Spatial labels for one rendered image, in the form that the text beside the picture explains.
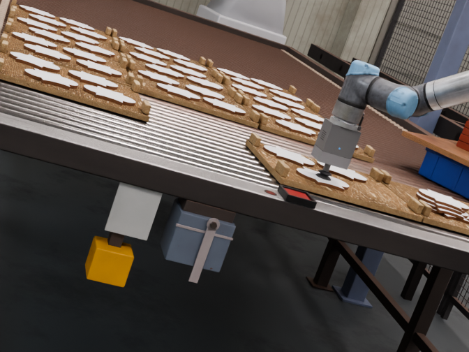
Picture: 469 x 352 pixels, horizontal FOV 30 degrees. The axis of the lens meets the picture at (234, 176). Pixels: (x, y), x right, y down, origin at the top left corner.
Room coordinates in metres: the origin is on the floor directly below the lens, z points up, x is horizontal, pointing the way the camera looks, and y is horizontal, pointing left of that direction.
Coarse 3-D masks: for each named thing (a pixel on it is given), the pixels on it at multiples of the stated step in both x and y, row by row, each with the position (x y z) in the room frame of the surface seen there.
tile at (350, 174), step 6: (318, 162) 2.42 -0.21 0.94; (330, 168) 2.39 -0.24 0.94; (336, 168) 2.42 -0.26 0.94; (342, 168) 2.45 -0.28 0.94; (336, 174) 2.37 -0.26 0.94; (342, 174) 2.37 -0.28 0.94; (348, 174) 2.40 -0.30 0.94; (354, 174) 2.43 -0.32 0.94; (354, 180) 2.38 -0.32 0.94; (360, 180) 2.39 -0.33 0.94
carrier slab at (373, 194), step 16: (272, 160) 2.26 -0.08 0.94; (288, 176) 2.14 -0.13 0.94; (336, 176) 2.36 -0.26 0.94; (368, 176) 2.52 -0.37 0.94; (320, 192) 2.13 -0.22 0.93; (336, 192) 2.15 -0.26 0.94; (352, 192) 2.22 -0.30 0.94; (368, 192) 2.29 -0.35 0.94; (384, 192) 2.37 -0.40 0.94; (384, 208) 2.19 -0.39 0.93; (400, 208) 2.23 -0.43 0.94
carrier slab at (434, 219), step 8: (384, 184) 2.49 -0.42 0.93; (392, 184) 2.52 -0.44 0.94; (400, 184) 2.57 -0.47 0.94; (400, 192) 2.45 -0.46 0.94; (408, 192) 2.49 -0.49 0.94; (416, 192) 2.54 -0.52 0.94; (408, 200) 2.37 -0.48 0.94; (424, 216) 2.25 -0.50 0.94; (432, 216) 2.28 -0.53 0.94; (440, 216) 2.32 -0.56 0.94; (432, 224) 2.24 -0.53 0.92; (440, 224) 2.25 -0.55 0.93; (448, 224) 2.26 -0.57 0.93; (456, 224) 2.28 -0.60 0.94; (464, 224) 2.32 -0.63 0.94; (464, 232) 2.27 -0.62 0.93
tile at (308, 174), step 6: (300, 168) 2.24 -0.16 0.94; (306, 168) 2.27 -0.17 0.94; (300, 174) 2.19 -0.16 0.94; (306, 174) 2.20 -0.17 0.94; (312, 174) 2.23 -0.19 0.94; (312, 180) 2.18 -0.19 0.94; (318, 180) 2.18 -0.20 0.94; (324, 180) 2.20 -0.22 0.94; (336, 180) 2.26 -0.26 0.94; (330, 186) 2.18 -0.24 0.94; (336, 186) 2.19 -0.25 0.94; (342, 186) 2.21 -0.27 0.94; (348, 186) 2.23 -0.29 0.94
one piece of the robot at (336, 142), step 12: (324, 120) 2.25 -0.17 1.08; (336, 120) 2.20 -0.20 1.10; (360, 120) 2.25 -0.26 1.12; (324, 132) 2.22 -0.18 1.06; (336, 132) 2.20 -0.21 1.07; (348, 132) 2.21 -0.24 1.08; (360, 132) 2.22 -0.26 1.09; (324, 144) 2.20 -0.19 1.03; (336, 144) 2.20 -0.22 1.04; (348, 144) 2.21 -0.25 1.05; (324, 156) 2.19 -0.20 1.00; (336, 156) 2.20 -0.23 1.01; (348, 156) 2.21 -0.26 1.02; (324, 168) 2.23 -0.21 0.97
